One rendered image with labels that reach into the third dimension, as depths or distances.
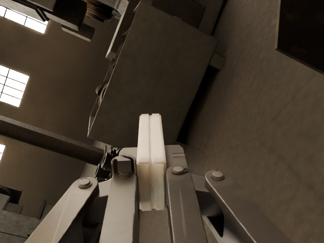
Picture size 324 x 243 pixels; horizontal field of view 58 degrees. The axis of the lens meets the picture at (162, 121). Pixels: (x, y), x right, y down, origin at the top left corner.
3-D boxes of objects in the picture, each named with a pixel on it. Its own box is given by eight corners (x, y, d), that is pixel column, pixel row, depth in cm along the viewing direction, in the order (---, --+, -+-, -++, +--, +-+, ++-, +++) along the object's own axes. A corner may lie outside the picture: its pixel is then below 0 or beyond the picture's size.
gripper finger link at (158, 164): (151, 163, 15) (166, 162, 15) (150, 113, 21) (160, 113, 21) (153, 211, 16) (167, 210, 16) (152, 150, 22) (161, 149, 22)
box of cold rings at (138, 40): (196, 49, 296) (123, 14, 275) (233, 44, 217) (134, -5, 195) (157, 141, 307) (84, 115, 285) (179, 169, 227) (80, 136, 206)
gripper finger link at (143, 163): (153, 211, 16) (139, 212, 16) (152, 150, 22) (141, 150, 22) (151, 163, 15) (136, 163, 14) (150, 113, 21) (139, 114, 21)
